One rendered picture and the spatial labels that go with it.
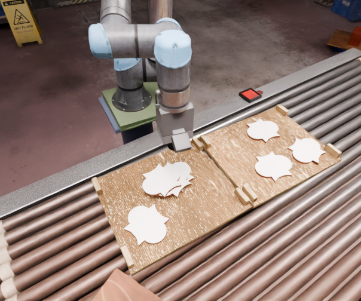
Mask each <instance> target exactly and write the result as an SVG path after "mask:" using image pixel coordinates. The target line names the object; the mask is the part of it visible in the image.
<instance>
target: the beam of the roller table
mask: <svg viewBox="0 0 361 301"><path fill-rule="evenodd" d="M360 56H361V51H360V50H358V49H356V48H351V49H349V50H347V51H344V52H342V53H339V54H337V55H335V56H332V57H330V58H328V59H325V60H323V61H320V62H318V63H316V64H313V65H311V66H309V67H306V68H304V69H301V70H299V71H297V72H294V73H292V74H290V75H288V76H285V77H282V78H280V79H278V80H276V81H273V82H271V83H269V84H266V85H263V86H261V87H259V88H257V89H255V91H258V90H261V91H263V94H261V95H262V97H261V98H260V99H258V100H255V101H254V102H251V103H248V102H247V101H245V99H243V98H242V97H240V96H238V97H235V98H233V99H231V100H228V101H226V102H223V103H221V104H219V105H217V106H214V107H211V108H210V109H207V110H204V111H202V112H200V113H197V114H195V115H194V125H193V134H194V133H196V132H198V131H201V130H203V129H205V128H207V127H209V126H211V125H214V124H216V123H218V122H221V121H223V120H225V119H227V118H229V117H231V116H234V115H236V114H238V113H240V112H242V111H244V110H247V109H249V108H252V107H254V106H256V105H258V104H260V103H262V102H265V101H267V100H269V99H272V98H273V97H275V96H278V95H280V94H282V93H285V92H287V91H289V90H291V89H293V88H295V87H298V86H300V85H302V84H305V83H306V82H308V81H311V80H313V79H315V78H318V77H320V76H322V75H324V74H326V73H328V72H331V71H333V70H335V69H337V68H339V67H341V66H344V65H346V64H348V63H351V62H353V61H355V60H356V59H358V58H360ZM167 145H168V144H165V145H163V143H162V141H161V138H160V135H159V133H158V130H157V131H155V132H153V133H151V134H148V135H145V136H143V137H141V138H139V139H136V140H134V141H132V142H129V143H126V144H124V145H122V146H120V147H117V148H115V149H113V150H110V151H108V152H105V153H103V154H101V155H98V156H96V157H94V158H91V159H89V160H86V161H84V162H82V163H80V164H77V165H74V166H73V167H70V168H67V169H65V170H63V171H61V172H58V173H56V174H54V175H51V176H49V177H46V178H44V179H42V180H39V181H37V182H35V183H32V184H30V185H27V186H25V187H23V188H20V189H18V190H16V191H14V192H11V193H8V194H6V195H4V196H1V197H0V220H5V219H7V218H9V217H11V216H13V215H15V214H18V213H20V212H22V211H25V210H27V209H28V208H31V207H33V206H35V205H38V204H40V203H42V202H44V201H46V200H49V199H51V198H53V197H55V196H58V195H60V194H62V193H64V192H66V191H69V190H71V189H73V188H75V187H77V186H79V185H82V184H84V183H86V182H89V181H91V179H92V178H94V177H99V176H102V175H104V174H106V173H108V172H110V171H112V170H115V169H117V168H119V167H122V166H124V165H126V164H128V163H130V162H132V161H135V160H137V159H139V158H141V157H143V156H145V155H148V154H150V153H152V152H155V151H157V150H159V149H161V148H163V147H165V146H167Z"/></svg>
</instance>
